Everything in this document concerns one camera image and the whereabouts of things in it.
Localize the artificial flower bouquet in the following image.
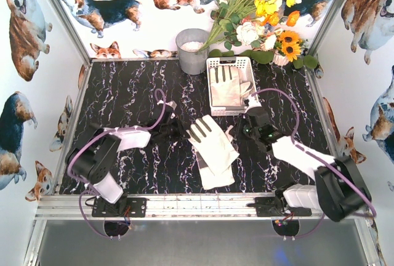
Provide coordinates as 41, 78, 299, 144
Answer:
200, 0, 302, 50

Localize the white perforated storage basket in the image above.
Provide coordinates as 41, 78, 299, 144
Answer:
206, 57, 260, 116

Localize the green moss ball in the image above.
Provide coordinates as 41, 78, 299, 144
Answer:
208, 49, 235, 58
292, 55, 318, 70

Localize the white glove with green fingers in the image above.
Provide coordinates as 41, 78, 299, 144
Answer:
239, 81, 253, 99

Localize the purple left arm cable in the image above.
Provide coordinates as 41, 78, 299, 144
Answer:
66, 89, 167, 239

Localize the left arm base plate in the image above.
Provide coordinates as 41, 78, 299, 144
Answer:
92, 197, 147, 217

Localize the white grey glove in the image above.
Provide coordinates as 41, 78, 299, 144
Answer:
209, 65, 241, 107
187, 115, 239, 175

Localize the sunflower pot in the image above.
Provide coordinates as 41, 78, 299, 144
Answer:
272, 30, 308, 66

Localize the green moss ball right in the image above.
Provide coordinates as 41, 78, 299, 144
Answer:
292, 55, 318, 70

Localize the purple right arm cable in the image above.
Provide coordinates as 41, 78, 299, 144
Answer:
247, 87, 377, 239

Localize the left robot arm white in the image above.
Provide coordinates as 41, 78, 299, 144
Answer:
65, 110, 190, 204

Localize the aluminium front rail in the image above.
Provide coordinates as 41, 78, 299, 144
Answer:
35, 193, 369, 220

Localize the grey metal bucket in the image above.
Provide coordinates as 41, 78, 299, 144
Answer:
175, 28, 209, 75

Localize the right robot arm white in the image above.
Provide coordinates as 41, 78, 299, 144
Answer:
233, 107, 376, 222

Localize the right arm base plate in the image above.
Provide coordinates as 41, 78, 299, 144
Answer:
246, 184, 312, 217

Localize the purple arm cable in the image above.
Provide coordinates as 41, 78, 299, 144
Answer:
66, 89, 167, 239
247, 87, 377, 239

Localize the green moss ball left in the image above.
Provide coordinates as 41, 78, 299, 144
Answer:
208, 49, 235, 58

